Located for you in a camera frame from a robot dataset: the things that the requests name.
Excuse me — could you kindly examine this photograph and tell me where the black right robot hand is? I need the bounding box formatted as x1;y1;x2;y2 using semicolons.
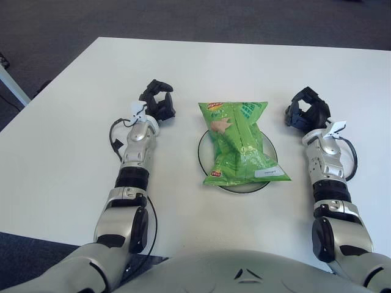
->
284;86;332;132

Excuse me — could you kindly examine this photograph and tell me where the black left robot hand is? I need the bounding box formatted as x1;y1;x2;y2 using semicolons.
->
138;79;177;123

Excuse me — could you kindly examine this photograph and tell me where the green snack bag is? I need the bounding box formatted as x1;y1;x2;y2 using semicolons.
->
197;100;293;187

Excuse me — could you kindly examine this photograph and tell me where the white plate with black rim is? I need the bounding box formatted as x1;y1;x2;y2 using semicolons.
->
197;129;278;195

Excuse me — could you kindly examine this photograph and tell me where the white table leg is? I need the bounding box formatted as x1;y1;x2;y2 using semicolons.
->
0;65;31;106

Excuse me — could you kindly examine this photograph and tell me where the grey robot torso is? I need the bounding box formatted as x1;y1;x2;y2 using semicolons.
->
115;248;367;293

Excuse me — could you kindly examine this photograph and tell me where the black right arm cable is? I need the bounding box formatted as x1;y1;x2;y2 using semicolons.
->
334;136;357;181

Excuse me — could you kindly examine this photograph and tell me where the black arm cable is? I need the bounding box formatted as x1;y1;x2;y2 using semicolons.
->
334;136;357;181
109;117;159;275

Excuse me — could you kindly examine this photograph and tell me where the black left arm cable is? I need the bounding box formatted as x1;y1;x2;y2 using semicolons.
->
109;117;159;275

